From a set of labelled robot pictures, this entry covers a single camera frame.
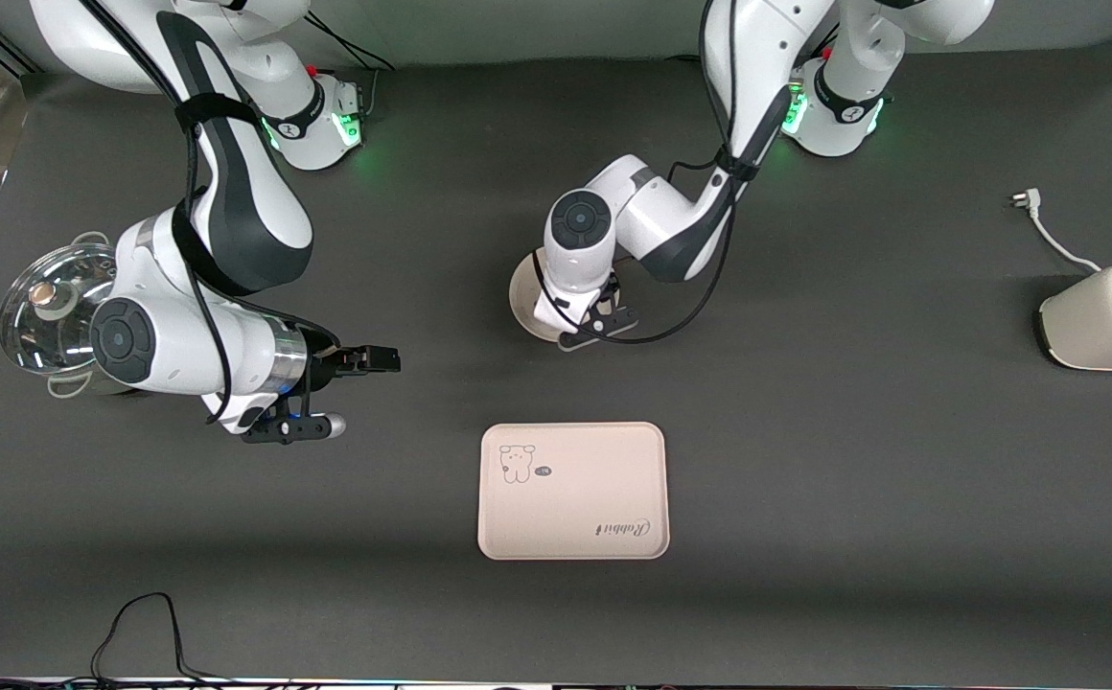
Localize cream white toaster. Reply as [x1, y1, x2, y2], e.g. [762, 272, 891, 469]
[1037, 262, 1112, 372]

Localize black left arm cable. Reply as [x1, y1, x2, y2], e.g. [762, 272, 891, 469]
[532, 0, 745, 347]

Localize glass pot lid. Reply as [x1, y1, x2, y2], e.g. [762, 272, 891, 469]
[0, 243, 124, 375]

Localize thin black loose cable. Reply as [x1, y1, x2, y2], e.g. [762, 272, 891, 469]
[89, 591, 236, 684]

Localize beige rabbit print tray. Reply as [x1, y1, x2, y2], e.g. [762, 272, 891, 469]
[477, 422, 671, 561]

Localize round beige plate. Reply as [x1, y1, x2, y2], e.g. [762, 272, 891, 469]
[508, 251, 568, 346]

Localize black right base cables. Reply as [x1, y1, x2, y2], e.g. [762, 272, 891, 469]
[305, 11, 397, 121]

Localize white toaster power cable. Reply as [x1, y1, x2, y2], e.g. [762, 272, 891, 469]
[1010, 188, 1103, 272]

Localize pale green electric pot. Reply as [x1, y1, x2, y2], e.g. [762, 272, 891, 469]
[0, 231, 150, 399]

